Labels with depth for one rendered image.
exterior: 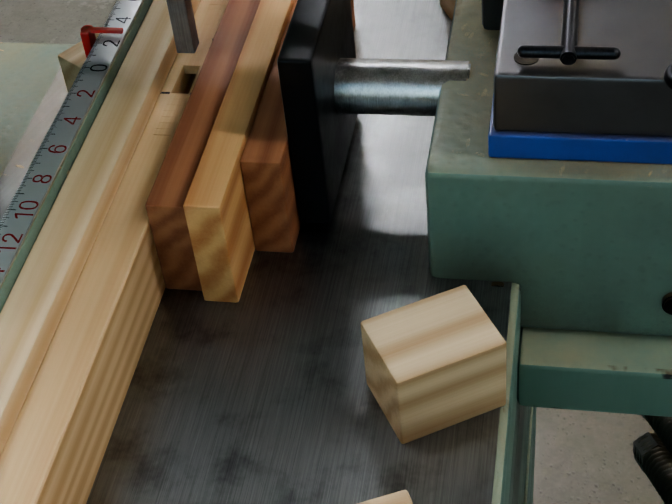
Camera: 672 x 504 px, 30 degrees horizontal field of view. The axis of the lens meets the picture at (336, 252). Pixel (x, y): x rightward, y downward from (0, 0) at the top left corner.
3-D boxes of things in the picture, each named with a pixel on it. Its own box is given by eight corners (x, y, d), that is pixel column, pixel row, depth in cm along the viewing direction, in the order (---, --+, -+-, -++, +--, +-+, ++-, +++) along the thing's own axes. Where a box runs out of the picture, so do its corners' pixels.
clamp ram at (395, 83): (462, 232, 56) (458, 64, 50) (298, 223, 57) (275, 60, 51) (479, 109, 62) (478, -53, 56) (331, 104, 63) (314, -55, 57)
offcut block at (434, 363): (401, 446, 48) (396, 383, 46) (365, 383, 51) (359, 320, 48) (507, 405, 49) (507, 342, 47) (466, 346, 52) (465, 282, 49)
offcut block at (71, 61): (103, 116, 82) (92, 74, 80) (68, 95, 84) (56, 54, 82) (142, 91, 84) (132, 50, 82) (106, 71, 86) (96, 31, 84)
